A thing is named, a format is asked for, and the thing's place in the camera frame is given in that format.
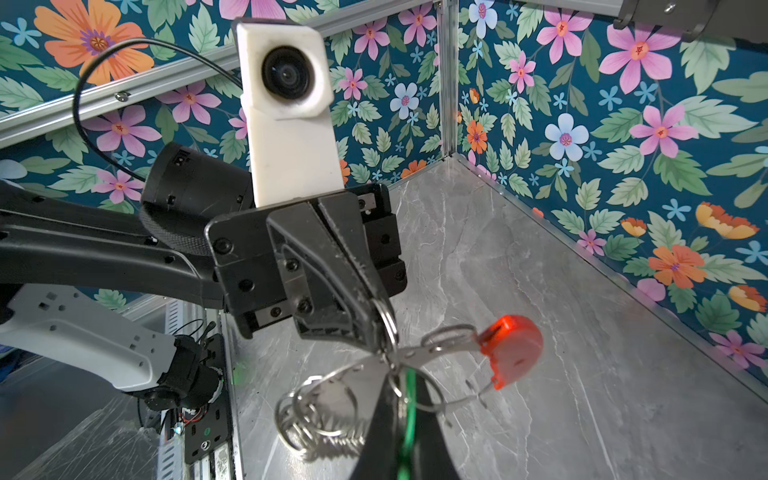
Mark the aluminium frame bar left side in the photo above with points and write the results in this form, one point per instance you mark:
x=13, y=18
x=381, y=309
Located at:
x=57, y=114

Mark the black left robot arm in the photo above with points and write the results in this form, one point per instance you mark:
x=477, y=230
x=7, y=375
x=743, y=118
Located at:
x=51, y=250

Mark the green key tag with ring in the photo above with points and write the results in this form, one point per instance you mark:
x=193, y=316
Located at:
x=408, y=431

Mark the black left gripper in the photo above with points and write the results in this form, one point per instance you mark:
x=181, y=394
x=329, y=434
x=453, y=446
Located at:
x=331, y=263

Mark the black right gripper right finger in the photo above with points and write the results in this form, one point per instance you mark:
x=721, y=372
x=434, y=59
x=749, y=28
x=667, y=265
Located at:
x=429, y=455

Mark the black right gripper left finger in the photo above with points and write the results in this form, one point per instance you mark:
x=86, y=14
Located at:
x=381, y=457

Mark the aluminium frame post left rear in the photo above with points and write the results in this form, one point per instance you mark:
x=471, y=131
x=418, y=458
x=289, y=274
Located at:
x=448, y=11

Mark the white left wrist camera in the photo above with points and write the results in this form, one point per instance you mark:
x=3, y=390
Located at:
x=286, y=99

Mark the aluminium frame horizontal rear bar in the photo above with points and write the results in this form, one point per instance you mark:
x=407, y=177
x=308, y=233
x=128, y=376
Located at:
x=609, y=8

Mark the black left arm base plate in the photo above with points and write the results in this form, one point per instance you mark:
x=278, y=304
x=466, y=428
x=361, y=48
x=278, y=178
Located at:
x=212, y=426

